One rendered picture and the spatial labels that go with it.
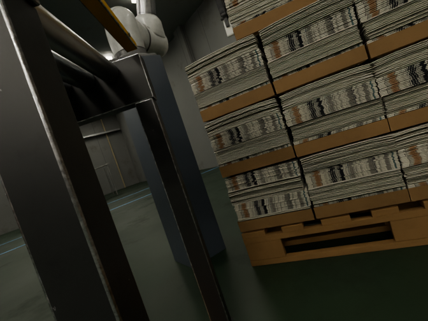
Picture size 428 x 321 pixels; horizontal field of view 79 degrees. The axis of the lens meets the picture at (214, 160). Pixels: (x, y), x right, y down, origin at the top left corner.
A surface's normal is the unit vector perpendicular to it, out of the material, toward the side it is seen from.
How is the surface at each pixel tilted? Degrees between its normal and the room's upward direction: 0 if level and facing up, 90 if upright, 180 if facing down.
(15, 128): 90
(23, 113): 90
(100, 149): 90
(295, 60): 90
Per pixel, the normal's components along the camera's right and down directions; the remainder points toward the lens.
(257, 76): -0.35, 0.18
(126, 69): 0.00, 0.06
